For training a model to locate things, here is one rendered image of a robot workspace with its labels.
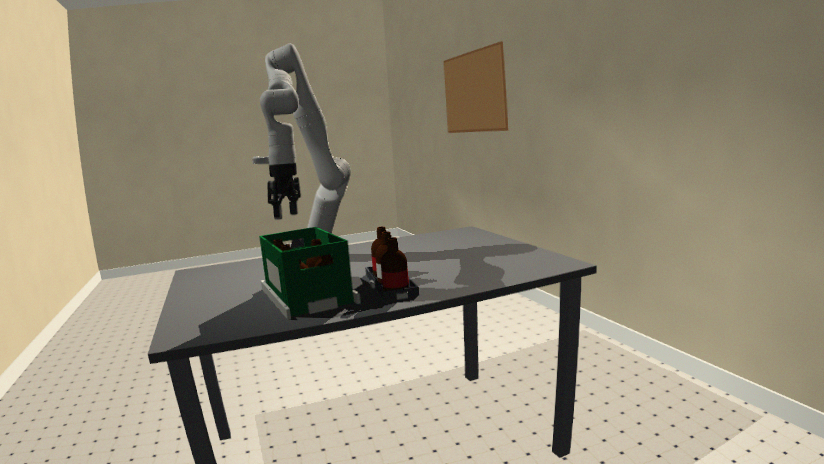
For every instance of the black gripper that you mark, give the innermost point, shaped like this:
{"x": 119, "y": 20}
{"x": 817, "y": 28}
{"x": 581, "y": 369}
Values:
{"x": 283, "y": 186}

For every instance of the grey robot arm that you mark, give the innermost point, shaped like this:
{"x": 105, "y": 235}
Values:
{"x": 332, "y": 173}

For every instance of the brown bottle with red label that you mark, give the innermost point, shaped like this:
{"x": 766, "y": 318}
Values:
{"x": 324, "y": 260}
{"x": 394, "y": 267}

